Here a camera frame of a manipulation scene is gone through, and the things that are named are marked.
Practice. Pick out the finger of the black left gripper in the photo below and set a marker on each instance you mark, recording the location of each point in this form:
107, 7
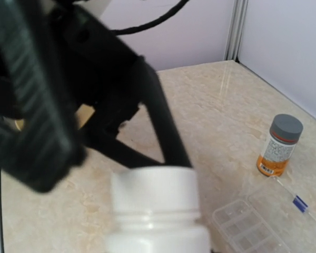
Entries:
139, 85

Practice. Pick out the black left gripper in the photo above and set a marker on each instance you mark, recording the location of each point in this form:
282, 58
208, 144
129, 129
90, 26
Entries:
102, 73

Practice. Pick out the small white pill bottle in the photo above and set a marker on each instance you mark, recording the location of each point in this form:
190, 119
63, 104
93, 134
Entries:
156, 209

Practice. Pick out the clear plastic pill organizer box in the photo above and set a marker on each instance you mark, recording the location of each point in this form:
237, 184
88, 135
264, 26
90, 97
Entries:
271, 218

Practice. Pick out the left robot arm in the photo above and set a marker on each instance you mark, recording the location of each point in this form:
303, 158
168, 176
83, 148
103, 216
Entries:
134, 21

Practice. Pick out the left aluminium frame post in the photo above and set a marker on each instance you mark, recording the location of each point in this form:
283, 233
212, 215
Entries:
236, 29

